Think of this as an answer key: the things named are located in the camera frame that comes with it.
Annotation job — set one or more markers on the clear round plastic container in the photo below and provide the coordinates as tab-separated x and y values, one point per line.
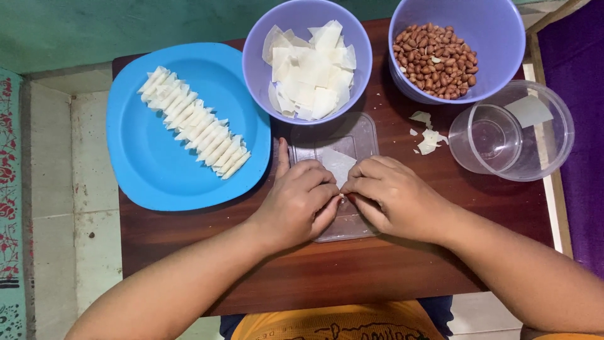
490	141

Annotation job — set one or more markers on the white pastry wrapper sheet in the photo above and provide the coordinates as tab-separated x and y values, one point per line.
337	165

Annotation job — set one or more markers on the row of rolled pastry wrappers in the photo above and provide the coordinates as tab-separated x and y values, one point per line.
198	125

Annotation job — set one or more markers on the heap of brown peanuts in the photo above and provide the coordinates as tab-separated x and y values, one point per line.
434	66

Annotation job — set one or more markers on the purple cloth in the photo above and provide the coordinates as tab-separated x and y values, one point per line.
578	118

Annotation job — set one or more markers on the person's left hand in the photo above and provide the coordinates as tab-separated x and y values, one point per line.
288	207

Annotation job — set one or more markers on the wrapper piece in clear container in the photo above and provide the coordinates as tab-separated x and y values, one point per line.
528	111

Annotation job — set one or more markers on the teal floral patterned mat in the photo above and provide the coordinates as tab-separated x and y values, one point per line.
9	198

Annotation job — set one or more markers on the purple bowl with peanuts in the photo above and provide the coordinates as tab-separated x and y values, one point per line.
495	42

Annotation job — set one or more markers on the person's right hand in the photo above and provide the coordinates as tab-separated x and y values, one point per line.
401	203

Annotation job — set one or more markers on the light wooden frame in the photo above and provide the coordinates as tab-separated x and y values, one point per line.
557	207

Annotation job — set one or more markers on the purple bowl with wrappers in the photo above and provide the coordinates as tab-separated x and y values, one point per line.
257	56

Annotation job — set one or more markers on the pile of white wrapper squares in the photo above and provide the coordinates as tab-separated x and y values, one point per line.
311	75

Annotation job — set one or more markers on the blue plastic plate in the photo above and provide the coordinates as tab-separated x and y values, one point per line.
146	156

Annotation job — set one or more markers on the clear rectangular plastic lid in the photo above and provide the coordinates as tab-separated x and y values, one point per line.
351	134

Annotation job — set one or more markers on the small torn wrapper scrap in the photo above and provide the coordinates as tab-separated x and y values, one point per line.
421	116

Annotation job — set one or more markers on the large torn wrapper scrap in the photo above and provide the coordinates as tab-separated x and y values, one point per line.
429	140

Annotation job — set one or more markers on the person's yellow shirt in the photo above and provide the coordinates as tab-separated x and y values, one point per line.
339	323

